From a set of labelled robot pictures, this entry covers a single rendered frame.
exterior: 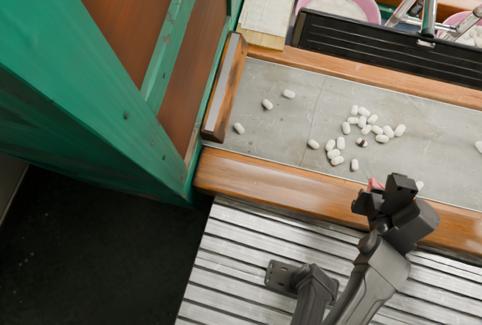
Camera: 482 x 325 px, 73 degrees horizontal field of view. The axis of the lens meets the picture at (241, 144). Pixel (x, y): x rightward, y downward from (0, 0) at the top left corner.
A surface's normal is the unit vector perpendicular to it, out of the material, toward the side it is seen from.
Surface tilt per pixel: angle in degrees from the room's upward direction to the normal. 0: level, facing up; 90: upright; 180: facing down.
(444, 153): 0
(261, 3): 0
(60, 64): 90
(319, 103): 0
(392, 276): 9
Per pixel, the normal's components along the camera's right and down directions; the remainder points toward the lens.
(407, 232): -0.47, 0.32
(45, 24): 0.97, 0.23
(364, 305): 0.14, -0.36
